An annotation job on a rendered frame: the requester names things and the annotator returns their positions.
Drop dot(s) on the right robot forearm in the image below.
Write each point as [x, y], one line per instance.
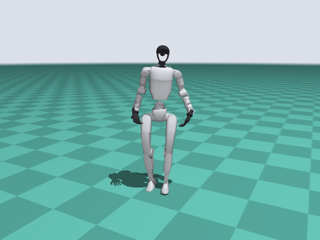
[138, 100]

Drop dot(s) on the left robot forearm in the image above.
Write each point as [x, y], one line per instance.
[187, 103]

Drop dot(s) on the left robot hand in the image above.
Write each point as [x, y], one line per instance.
[189, 115]

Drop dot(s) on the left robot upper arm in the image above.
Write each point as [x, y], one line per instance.
[180, 83]

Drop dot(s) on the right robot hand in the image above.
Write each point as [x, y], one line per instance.
[135, 116]

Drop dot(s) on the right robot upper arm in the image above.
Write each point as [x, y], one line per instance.
[145, 72]

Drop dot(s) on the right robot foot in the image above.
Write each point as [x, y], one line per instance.
[151, 185]

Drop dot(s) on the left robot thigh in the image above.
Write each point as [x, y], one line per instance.
[171, 126]

